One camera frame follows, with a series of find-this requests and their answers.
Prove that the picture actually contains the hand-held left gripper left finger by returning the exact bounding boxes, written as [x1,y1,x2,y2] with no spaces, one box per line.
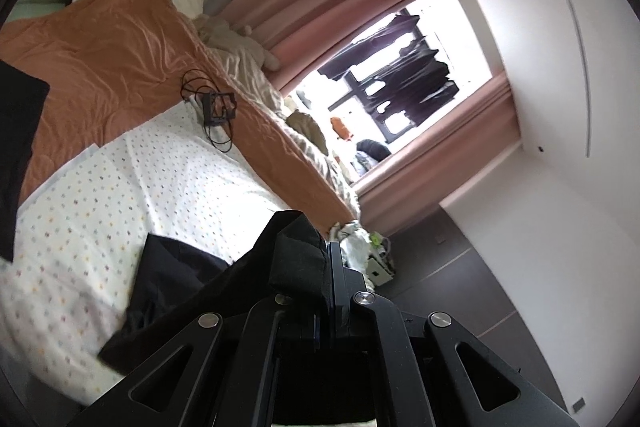
[67,293,322,427]

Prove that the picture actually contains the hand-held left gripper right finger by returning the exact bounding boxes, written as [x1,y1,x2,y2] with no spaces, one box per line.
[327,242,581,427]

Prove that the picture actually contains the black shirt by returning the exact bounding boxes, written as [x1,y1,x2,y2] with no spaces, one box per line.
[97,210,331,375]

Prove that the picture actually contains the folded black clothes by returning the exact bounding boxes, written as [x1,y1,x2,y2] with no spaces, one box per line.
[0,60,51,263]

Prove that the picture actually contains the white nightstand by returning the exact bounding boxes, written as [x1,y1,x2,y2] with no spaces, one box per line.
[365,252,396,288]

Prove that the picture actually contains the crumpled light cloth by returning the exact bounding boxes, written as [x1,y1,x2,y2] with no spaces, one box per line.
[327,221,373,278]

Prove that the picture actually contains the dark bundle on sill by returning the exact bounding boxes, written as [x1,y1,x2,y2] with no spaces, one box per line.
[356,138,391,164]

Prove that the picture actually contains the orange item on sill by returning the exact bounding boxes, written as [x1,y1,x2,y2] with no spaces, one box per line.
[330,117,353,142]

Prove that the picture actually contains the beige duvet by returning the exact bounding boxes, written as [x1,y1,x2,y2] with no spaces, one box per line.
[210,42,361,208]

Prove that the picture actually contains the long dark hanging garment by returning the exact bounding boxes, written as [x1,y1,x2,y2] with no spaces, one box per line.
[320,10,423,80]

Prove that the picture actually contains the beige plush toy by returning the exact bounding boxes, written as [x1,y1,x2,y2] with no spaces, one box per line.
[192,14,281,70]

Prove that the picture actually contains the orange blanket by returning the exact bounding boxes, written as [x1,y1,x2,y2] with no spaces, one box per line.
[0,0,356,228]

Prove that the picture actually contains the black charger with cables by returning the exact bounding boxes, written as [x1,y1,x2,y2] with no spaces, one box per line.
[180,70,238,153]

